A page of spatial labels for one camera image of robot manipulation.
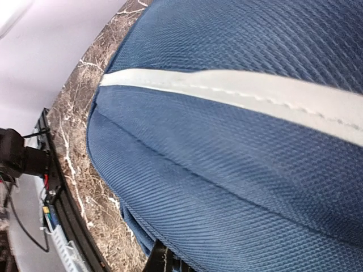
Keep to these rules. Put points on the white slotted cable duct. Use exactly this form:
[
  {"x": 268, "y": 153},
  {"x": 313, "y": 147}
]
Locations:
[{"x": 66, "y": 249}]

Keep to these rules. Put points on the black front table rail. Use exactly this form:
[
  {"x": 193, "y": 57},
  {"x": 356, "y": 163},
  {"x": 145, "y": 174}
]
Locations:
[{"x": 59, "y": 196}]

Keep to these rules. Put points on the navy blue student backpack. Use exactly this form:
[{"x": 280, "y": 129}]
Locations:
[{"x": 231, "y": 131}]

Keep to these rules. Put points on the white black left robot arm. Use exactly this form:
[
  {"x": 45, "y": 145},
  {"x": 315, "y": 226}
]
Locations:
[{"x": 18, "y": 159}]

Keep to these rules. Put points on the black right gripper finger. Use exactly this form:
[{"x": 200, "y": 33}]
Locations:
[{"x": 162, "y": 259}]

